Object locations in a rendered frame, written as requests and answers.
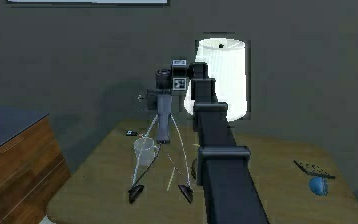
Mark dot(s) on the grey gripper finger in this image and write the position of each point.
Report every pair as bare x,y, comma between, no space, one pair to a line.
187,193
135,193

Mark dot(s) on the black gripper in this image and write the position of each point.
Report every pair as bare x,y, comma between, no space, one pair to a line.
164,100

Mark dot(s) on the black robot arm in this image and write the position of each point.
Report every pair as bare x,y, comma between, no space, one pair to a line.
222,166

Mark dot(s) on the clear drinking glass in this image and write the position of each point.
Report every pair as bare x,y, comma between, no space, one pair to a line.
145,150

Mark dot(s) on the pale pencil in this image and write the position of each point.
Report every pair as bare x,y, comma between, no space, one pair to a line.
171,180

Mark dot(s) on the thin brown pencil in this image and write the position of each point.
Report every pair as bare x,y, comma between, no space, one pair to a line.
174,164

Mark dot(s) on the small black remote control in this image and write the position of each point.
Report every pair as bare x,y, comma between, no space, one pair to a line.
131,133

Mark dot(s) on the white lamp shade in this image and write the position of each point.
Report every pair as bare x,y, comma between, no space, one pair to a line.
232,73

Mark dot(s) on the olive wooden table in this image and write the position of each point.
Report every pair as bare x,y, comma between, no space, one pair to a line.
287,206

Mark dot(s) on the brown wooden chest of drawers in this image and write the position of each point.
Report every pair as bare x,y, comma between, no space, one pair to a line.
20,160

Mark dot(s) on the blue ball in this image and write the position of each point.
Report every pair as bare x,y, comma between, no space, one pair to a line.
317,186

